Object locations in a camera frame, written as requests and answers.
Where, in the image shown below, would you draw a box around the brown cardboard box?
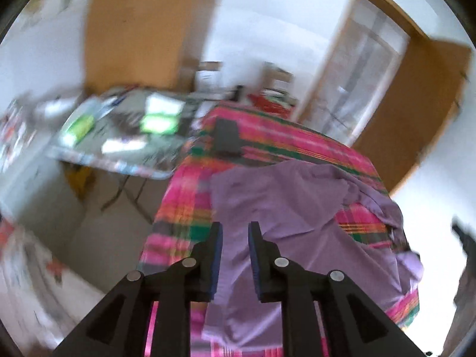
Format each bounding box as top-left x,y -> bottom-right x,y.
262,61 -> 294,90

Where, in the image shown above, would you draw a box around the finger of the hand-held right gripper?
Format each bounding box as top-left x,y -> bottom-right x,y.
451,219 -> 476,257

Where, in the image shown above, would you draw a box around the clear plastic door curtain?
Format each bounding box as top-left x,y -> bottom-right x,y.
305,4 -> 410,145

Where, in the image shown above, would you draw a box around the cluttered side table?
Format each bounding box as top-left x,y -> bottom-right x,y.
45,85 -> 209,224

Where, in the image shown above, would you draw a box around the white cardboard box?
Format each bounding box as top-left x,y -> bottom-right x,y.
195,61 -> 224,92

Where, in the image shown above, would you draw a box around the wooden wardrobe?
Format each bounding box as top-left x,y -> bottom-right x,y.
85,0 -> 231,95

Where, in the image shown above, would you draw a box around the wooden door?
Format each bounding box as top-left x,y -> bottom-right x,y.
351,37 -> 473,194

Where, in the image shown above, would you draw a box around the grey cabinet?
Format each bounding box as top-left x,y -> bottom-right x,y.
0,145 -> 85,216

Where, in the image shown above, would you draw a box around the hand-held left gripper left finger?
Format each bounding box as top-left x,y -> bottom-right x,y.
52,221 -> 224,357

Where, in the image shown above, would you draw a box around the purple fleece garment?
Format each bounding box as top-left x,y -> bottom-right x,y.
203,162 -> 425,354

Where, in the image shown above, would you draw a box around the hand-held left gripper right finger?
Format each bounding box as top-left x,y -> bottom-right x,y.
248,221 -> 428,357

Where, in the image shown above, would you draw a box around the black smartphone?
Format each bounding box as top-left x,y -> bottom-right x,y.
214,118 -> 242,156

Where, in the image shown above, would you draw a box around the wooden door frame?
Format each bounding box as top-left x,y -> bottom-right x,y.
297,0 -> 432,149

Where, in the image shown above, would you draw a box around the white paper sheet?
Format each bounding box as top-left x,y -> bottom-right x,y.
147,95 -> 184,116

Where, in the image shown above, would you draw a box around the red dotted storage box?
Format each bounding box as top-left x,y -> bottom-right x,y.
247,89 -> 298,118

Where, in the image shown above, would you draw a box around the pink green plaid bed sheet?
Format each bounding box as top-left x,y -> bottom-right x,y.
137,105 -> 421,357

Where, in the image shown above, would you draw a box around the green tissue pack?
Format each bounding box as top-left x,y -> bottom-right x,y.
61,113 -> 95,145

